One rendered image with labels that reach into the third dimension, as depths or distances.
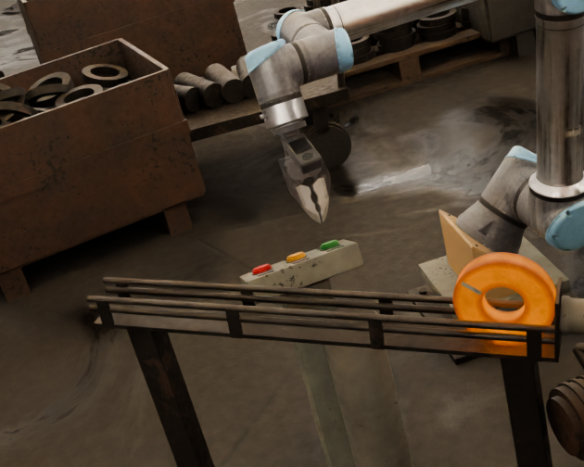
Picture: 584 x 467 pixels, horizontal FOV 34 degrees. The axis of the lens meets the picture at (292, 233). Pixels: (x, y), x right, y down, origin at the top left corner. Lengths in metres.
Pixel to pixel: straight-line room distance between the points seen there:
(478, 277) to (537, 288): 0.09
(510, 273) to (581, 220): 1.00
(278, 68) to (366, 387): 0.66
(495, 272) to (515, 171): 1.13
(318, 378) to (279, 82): 0.63
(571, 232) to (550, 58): 0.45
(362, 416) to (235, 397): 0.79
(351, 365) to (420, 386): 0.69
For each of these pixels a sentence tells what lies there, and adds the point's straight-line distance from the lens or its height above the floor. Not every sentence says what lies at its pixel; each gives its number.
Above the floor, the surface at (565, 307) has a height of 0.70.
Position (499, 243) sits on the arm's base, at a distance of 2.59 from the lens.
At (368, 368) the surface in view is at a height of 0.44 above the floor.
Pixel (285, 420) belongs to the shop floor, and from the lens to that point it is 2.54.
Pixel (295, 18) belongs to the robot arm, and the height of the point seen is 1.01.
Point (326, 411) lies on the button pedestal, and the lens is 2.13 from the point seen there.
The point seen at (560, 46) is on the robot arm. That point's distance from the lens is 2.26.
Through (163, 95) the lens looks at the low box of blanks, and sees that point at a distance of 3.51.
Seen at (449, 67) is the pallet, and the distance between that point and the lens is 4.69.
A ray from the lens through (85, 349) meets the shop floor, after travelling 3.14.
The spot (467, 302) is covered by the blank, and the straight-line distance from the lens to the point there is 1.50.
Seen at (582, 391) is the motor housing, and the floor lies 0.53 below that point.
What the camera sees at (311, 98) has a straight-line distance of 3.73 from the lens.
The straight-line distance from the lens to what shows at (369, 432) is 1.97.
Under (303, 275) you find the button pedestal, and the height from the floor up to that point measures 0.59.
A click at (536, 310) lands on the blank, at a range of 1.50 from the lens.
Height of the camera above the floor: 1.52
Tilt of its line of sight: 26 degrees down
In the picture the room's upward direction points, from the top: 15 degrees counter-clockwise
